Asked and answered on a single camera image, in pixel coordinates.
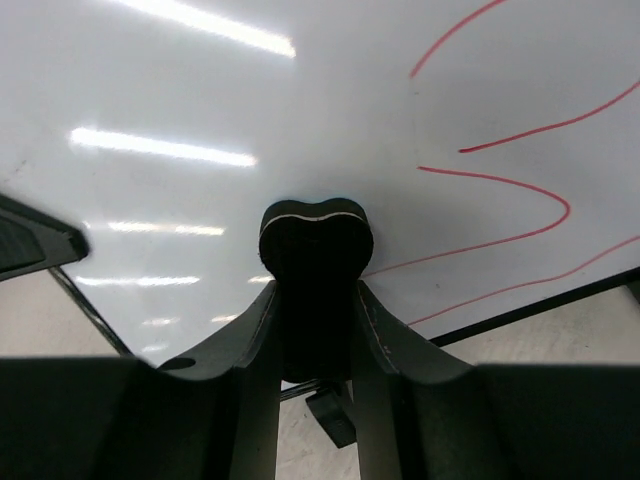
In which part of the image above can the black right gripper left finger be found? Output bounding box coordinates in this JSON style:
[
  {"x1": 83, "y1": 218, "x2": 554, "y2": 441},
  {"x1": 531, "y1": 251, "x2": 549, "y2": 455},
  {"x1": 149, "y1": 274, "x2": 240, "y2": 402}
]
[{"x1": 1, "y1": 283, "x2": 282, "y2": 479}]

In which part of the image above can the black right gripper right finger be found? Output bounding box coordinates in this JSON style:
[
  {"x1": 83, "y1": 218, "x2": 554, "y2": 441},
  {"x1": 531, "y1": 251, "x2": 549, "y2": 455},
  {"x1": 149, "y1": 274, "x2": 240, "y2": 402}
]
[{"x1": 352, "y1": 284, "x2": 639, "y2": 479}]

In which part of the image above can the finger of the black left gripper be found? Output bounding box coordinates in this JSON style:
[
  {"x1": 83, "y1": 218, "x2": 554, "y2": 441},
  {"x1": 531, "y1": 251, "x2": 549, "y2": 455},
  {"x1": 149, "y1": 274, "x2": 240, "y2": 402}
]
[{"x1": 1, "y1": 195, "x2": 90, "y2": 281}]

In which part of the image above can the black blue whiteboard eraser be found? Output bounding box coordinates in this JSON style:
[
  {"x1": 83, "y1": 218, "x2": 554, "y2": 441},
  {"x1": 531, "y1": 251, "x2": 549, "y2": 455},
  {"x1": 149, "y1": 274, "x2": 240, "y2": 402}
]
[{"x1": 259, "y1": 198, "x2": 374, "y2": 383}]

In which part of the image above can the small black-framed whiteboard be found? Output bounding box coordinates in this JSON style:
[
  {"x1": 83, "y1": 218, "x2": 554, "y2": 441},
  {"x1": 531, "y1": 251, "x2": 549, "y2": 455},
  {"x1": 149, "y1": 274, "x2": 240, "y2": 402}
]
[{"x1": 1, "y1": 1, "x2": 639, "y2": 364}]

